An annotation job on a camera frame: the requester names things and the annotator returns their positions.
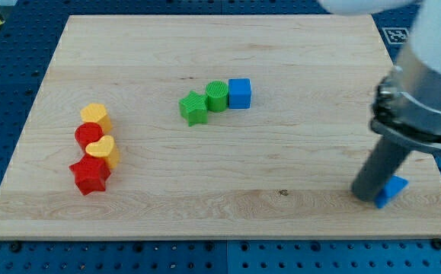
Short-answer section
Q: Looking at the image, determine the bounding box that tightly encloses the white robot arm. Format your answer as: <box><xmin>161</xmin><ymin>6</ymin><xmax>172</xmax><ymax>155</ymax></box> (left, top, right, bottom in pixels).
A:
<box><xmin>370</xmin><ymin>0</ymin><xmax>441</xmax><ymax>157</ymax></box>

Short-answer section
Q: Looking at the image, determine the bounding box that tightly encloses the blue cube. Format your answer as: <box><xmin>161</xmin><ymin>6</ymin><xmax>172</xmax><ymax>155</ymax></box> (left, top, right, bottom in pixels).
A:
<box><xmin>228</xmin><ymin>78</ymin><xmax>251</xmax><ymax>109</ymax></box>

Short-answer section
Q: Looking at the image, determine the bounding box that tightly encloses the wooden board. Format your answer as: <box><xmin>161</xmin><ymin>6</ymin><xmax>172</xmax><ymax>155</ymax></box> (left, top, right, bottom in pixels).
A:
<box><xmin>0</xmin><ymin>15</ymin><xmax>441</xmax><ymax>241</ymax></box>

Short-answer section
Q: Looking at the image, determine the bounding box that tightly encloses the green star block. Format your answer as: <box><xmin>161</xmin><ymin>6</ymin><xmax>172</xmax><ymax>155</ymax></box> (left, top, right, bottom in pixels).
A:
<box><xmin>179</xmin><ymin>91</ymin><xmax>208</xmax><ymax>126</ymax></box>

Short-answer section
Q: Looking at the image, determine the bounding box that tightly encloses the green cylinder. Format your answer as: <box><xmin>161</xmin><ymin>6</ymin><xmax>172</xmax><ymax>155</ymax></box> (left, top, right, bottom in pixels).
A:
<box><xmin>206</xmin><ymin>81</ymin><xmax>228</xmax><ymax>113</ymax></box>

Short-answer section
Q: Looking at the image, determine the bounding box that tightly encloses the yellow heart block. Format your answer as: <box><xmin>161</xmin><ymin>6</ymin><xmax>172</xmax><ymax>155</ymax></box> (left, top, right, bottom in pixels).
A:
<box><xmin>85</xmin><ymin>135</ymin><xmax>120</xmax><ymax>169</ymax></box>

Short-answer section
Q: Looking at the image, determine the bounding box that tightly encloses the yellow pentagon block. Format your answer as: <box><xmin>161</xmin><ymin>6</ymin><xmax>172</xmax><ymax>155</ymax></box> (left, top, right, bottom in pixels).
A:
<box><xmin>80</xmin><ymin>103</ymin><xmax>113</xmax><ymax>133</ymax></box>

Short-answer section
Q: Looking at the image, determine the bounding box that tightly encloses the red cylinder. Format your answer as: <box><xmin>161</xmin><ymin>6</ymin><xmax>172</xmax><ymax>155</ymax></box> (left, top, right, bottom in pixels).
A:
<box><xmin>75</xmin><ymin>122</ymin><xmax>104</xmax><ymax>151</ymax></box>

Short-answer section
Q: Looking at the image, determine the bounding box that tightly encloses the red star block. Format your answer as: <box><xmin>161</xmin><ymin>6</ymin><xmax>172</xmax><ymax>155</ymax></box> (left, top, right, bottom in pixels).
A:
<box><xmin>69</xmin><ymin>155</ymin><xmax>110</xmax><ymax>196</ymax></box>

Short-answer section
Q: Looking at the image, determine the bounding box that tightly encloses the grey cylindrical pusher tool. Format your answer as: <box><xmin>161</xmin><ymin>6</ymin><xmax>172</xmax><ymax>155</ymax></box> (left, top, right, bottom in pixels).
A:
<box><xmin>351</xmin><ymin>136</ymin><xmax>411</xmax><ymax>202</ymax></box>

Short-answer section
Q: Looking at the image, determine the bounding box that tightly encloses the blue triangle block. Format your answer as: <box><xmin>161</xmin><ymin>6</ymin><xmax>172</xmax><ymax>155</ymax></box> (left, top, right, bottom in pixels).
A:
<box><xmin>374</xmin><ymin>175</ymin><xmax>408</xmax><ymax>209</ymax></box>

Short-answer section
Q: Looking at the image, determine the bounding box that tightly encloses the fiducial marker tag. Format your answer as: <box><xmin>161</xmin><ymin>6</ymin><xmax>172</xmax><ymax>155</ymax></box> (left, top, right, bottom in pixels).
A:
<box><xmin>382</xmin><ymin>27</ymin><xmax>409</xmax><ymax>45</ymax></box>

